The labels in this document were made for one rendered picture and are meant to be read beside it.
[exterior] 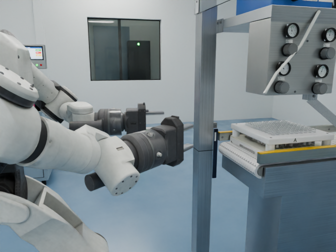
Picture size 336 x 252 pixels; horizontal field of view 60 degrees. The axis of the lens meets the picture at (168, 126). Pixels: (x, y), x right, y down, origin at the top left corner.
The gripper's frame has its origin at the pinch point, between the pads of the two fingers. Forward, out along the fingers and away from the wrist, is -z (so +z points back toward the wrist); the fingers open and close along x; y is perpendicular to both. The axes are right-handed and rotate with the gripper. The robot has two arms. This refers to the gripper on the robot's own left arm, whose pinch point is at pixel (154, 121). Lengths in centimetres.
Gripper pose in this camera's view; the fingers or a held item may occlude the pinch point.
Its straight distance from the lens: 96.6
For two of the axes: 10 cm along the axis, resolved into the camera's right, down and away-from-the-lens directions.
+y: 1.4, 2.1, -9.7
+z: -9.9, 0.3, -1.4
